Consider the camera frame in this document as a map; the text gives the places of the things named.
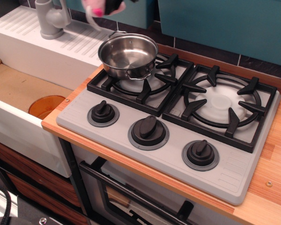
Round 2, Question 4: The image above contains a grey toy stove top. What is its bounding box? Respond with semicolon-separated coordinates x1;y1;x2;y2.
56;87;281;205

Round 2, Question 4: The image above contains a black braided cable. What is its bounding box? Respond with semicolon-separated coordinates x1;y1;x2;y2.
0;184;13;225

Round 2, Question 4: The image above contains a black left burner grate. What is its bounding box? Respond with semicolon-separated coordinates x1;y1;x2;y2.
87;53;194;116

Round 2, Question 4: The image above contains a black right stove knob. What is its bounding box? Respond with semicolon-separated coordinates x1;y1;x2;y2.
182;140;220;172

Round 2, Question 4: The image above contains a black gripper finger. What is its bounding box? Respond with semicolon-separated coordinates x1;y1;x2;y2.
104;0;124;15

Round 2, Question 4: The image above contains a black left stove knob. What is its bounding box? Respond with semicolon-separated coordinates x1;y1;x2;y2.
87;100;120;128

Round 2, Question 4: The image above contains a black burner grate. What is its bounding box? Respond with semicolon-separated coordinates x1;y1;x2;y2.
87;53;194;116
162;65;278;153

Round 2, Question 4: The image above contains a black middle stove knob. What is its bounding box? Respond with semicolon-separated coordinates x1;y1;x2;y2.
128;115;170;151

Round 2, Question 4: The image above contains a wooden drawer cabinet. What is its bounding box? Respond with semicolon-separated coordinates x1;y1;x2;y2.
0;143;89;225

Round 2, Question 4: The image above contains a black stove knob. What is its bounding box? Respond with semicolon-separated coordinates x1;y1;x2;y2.
128;115;170;151
182;140;220;172
87;100;120;128

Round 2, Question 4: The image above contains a black right burner grate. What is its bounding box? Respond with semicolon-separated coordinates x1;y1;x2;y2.
162;65;278;153

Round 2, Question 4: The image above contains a white toy sink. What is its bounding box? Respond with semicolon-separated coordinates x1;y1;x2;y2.
0;6;111;178

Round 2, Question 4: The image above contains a grey toy faucet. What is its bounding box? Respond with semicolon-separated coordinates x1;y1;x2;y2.
35;0;71;40

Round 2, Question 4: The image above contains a stainless steel pan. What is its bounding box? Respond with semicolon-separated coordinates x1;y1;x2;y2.
98;30;158;80

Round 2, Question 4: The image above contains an oven door with handle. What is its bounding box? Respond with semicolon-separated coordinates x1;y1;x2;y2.
78;156;216;225

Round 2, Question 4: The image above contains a pink stuffed pig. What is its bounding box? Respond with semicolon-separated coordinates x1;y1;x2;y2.
81;0;126;31

